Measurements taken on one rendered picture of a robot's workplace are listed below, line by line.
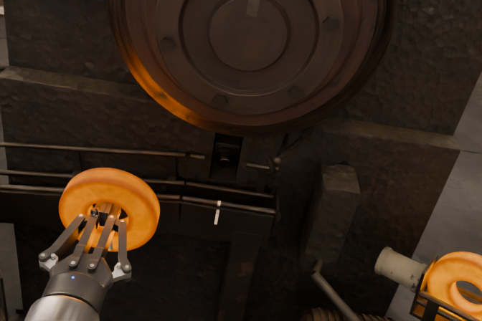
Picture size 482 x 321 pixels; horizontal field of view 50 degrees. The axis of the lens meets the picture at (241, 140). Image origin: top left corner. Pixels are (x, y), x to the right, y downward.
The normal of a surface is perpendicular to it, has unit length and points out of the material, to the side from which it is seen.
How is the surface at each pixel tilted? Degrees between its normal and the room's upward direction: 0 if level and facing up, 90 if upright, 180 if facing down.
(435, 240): 0
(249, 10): 90
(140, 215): 93
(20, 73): 0
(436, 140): 0
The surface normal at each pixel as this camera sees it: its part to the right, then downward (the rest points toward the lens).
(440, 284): -0.68, 0.32
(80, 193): -0.05, 0.57
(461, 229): 0.15, -0.83
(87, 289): 0.63, -0.61
